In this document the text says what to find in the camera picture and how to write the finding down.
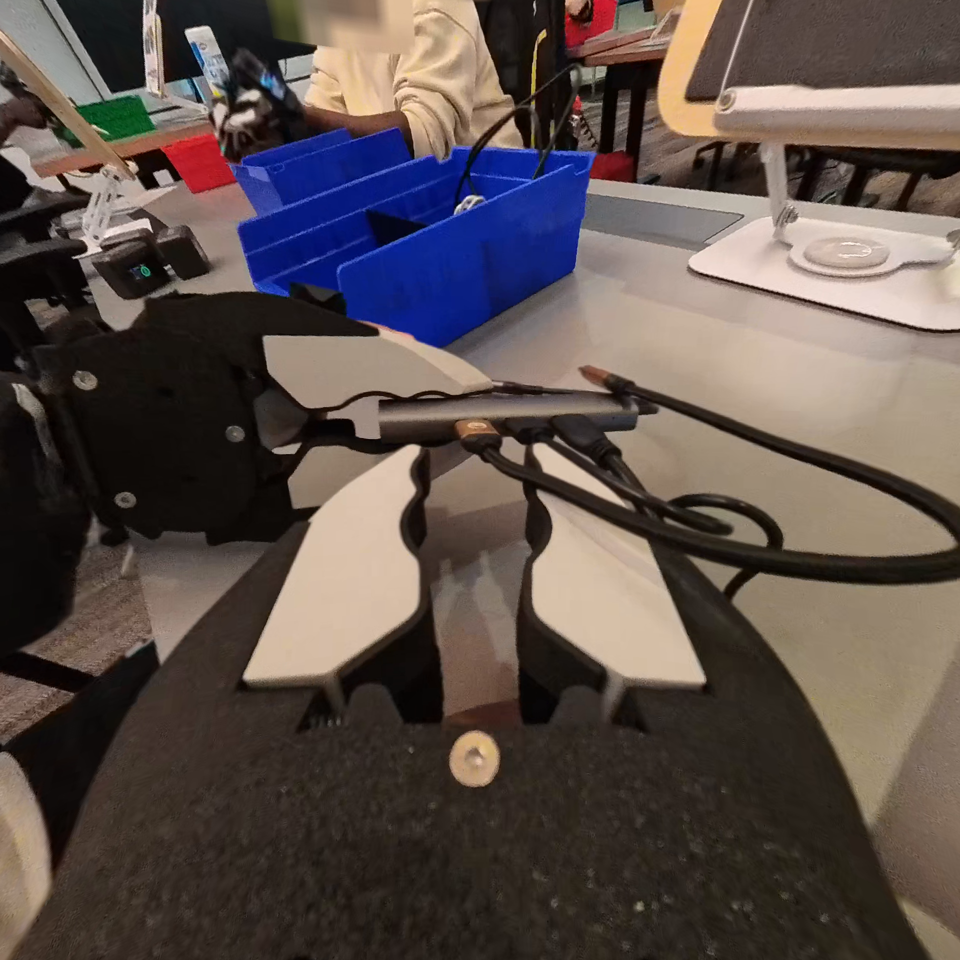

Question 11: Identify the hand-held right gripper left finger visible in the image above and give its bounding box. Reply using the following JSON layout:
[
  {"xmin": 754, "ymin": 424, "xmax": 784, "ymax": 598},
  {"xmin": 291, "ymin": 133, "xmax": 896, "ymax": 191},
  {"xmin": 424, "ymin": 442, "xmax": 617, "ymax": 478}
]
[{"xmin": 240, "ymin": 444, "xmax": 445, "ymax": 725}]

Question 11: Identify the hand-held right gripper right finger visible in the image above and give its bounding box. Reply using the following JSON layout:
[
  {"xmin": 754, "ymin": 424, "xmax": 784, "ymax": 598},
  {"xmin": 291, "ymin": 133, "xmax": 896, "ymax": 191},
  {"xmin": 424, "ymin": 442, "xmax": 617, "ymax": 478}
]
[{"xmin": 516, "ymin": 444, "xmax": 708, "ymax": 725}]

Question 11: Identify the black charger with green light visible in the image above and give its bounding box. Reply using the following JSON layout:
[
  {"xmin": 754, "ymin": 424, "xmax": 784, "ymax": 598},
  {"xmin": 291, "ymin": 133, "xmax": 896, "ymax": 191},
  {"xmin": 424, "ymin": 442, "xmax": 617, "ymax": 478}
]
[{"xmin": 93, "ymin": 238, "xmax": 179, "ymax": 300}]

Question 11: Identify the green board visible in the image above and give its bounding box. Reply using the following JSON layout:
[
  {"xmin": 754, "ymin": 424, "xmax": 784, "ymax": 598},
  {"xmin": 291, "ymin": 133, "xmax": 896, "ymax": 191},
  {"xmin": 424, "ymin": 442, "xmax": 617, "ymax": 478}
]
[{"xmin": 73, "ymin": 93, "xmax": 160, "ymax": 149}]

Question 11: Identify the black cable with orange plugs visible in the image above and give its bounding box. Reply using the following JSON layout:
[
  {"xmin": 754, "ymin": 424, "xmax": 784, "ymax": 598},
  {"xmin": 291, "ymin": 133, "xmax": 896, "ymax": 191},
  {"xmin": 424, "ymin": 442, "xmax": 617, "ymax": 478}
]
[{"xmin": 453, "ymin": 365, "xmax": 960, "ymax": 586}]

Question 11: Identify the wooden table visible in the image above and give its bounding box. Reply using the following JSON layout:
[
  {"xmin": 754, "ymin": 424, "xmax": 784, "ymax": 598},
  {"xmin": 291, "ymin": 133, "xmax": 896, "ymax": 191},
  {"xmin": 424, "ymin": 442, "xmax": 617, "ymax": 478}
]
[
  {"xmin": 566, "ymin": 30, "xmax": 676, "ymax": 185},
  {"xmin": 33, "ymin": 123, "xmax": 219, "ymax": 189}
]

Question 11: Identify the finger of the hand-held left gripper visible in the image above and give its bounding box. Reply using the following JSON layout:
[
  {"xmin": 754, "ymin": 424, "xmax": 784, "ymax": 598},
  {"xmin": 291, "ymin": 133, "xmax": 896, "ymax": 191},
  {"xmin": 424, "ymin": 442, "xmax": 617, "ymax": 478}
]
[
  {"xmin": 262, "ymin": 322, "xmax": 498, "ymax": 412},
  {"xmin": 253, "ymin": 391, "xmax": 381, "ymax": 455}
]

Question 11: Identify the blue plastic bin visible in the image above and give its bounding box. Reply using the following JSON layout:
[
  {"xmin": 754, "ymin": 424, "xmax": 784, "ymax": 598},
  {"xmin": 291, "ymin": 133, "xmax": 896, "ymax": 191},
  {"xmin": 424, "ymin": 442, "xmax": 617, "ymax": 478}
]
[
  {"xmin": 237, "ymin": 146, "xmax": 598, "ymax": 348},
  {"xmin": 228, "ymin": 127, "xmax": 415, "ymax": 220}
]

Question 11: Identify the grey desk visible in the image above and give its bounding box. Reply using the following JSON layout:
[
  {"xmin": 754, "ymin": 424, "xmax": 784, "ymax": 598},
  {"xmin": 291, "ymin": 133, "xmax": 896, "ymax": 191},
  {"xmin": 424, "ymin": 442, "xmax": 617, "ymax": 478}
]
[{"xmin": 86, "ymin": 176, "xmax": 960, "ymax": 960}]

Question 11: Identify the black divider in blue bin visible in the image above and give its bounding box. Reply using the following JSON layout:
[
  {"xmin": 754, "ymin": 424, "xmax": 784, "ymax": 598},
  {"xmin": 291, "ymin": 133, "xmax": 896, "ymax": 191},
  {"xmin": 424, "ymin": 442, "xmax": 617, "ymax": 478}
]
[{"xmin": 365, "ymin": 210, "xmax": 430, "ymax": 247}]

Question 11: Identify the red plastic bin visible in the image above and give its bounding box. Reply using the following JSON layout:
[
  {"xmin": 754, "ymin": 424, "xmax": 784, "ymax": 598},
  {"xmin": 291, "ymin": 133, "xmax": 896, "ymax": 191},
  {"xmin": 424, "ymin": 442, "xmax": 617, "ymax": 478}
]
[{"xmin": 161, "ymin": 133, "xmax": 239, "ymax": 195}]

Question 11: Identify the white table stand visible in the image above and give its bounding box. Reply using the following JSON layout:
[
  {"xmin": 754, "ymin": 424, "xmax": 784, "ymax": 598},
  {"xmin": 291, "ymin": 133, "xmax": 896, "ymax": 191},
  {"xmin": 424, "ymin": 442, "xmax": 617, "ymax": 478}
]
[{"xmin": 75, "ymin": 166, "xmax": 155, "ymax": 260}]

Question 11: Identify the grey usb hub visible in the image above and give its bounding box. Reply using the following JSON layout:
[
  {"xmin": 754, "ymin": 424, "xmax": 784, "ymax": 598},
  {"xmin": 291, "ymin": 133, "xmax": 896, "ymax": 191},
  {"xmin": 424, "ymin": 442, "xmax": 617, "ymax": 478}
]
[{"xmin": 377, "ymin": 392, "xmax": 661, "ymax": 445}]

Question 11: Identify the grey desk cable flap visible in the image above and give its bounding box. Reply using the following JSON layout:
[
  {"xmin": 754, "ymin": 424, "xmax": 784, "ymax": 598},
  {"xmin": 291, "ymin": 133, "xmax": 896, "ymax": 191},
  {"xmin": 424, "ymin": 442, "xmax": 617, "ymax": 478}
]
[{"xmin": 585, "ymin": 196, "xmax": 745, "ymax": 250}]

